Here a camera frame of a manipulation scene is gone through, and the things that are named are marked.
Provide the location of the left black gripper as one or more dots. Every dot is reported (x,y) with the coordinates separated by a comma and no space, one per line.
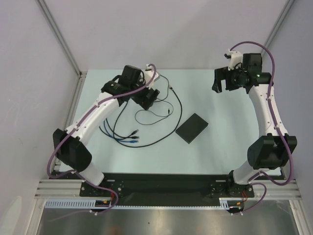
(145,102)

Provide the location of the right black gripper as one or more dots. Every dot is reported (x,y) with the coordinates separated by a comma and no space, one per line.
(225,79)

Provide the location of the black network switch box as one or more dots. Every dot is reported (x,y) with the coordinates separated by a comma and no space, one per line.
(191,128)

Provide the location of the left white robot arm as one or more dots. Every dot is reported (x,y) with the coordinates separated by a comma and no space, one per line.
(71,144)

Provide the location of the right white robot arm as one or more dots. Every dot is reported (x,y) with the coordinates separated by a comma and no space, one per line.
(273,149)

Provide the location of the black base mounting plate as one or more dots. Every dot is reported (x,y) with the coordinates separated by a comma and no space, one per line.
(148,200)

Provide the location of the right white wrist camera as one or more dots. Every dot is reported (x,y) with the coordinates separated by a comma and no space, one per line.
(234,57)

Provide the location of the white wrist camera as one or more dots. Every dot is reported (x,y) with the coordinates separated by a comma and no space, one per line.
(234,57)
(150,75)

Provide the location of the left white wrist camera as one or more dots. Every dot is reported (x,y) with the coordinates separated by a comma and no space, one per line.
(150,75)

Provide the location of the white slotted cable duct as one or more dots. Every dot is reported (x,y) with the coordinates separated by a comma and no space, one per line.
(77,204)

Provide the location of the aluminium frame rail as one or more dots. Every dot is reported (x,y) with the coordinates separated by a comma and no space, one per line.
(214,189)

